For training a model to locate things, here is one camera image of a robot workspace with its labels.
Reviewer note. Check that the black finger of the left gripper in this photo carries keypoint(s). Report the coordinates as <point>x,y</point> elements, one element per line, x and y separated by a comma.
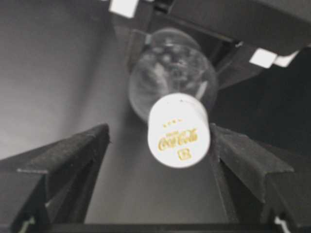
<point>235,67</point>
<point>137,42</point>

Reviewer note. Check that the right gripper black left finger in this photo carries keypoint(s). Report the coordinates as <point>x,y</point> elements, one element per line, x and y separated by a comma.
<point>53,183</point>

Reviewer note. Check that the clear plastic bottle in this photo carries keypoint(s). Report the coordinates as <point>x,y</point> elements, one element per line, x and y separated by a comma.
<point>172,63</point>

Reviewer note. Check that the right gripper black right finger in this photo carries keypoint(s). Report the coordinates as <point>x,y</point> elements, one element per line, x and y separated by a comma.
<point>258,182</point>

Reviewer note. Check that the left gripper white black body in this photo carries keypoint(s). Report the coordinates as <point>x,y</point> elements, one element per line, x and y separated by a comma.
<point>278,29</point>

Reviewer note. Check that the white bottle cap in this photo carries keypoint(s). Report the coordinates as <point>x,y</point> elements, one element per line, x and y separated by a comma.
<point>178,130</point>

